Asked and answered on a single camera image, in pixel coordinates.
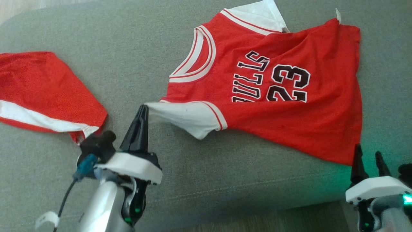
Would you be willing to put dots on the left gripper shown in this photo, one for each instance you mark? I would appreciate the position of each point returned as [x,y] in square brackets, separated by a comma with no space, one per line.
[135,166]

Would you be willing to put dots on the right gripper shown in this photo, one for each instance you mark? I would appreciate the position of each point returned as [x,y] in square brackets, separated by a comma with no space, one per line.
[373,190]

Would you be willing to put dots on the red Bulls 23 jersey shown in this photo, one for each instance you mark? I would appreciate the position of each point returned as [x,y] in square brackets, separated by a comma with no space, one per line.
[289,112]

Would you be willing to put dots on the grey sofa chaise seat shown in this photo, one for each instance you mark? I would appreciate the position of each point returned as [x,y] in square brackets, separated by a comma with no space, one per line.
[128,64]

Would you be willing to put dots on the red shorts with white stripe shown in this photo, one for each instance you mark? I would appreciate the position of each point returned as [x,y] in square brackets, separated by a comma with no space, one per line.
[42,87]

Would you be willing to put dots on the dark right wrist camera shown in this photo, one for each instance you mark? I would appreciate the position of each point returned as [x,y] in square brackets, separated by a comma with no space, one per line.
[406,175]

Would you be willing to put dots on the dark wrist camera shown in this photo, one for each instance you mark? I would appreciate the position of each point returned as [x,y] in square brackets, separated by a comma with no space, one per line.
[406,175]
[96,145]

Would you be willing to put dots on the dark left wrist camera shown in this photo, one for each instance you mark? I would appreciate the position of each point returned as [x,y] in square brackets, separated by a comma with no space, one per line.
[96,145]

